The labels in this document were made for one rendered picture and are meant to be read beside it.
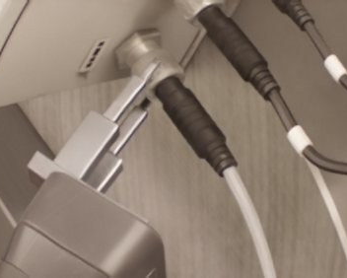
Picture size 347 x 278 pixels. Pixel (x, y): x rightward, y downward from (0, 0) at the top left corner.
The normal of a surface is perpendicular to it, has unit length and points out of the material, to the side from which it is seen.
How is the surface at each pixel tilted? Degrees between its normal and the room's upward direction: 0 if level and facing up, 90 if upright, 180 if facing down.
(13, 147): 36
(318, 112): 90
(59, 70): 133
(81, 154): 50
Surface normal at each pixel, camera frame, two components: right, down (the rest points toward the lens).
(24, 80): 0.53, 0.72
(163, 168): -0.75, 0.15
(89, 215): -0.03, -0.52
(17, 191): 0.38, -0.71
